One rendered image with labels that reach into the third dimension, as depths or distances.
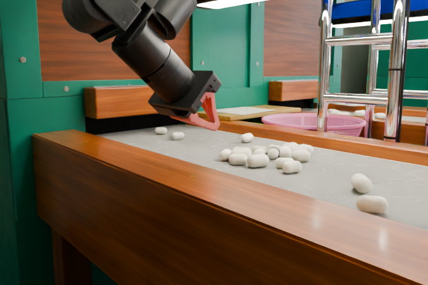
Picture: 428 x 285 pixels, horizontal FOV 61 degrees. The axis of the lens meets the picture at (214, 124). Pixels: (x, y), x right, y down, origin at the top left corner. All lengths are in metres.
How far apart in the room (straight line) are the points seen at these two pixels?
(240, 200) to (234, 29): 0.88
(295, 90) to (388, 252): 1.09
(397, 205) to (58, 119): 0.69
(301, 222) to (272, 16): 1.09
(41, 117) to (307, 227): 0.66
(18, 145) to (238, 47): 0.72
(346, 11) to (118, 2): 0.92
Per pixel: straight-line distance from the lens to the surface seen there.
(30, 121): 0.87
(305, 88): 1.41
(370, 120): 1.06
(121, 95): 0.88
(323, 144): 0.78
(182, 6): 0.50
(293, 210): 0.37
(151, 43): 0.46
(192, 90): 0.50
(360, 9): 1.24
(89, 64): 0.92
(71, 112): 0.89
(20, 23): 0.86
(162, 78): 0.48
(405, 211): 0.48
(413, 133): 1.05
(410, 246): 0.33
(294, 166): 0.58
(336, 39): 0.82
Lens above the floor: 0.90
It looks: 9 degrees down
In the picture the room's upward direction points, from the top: straight up
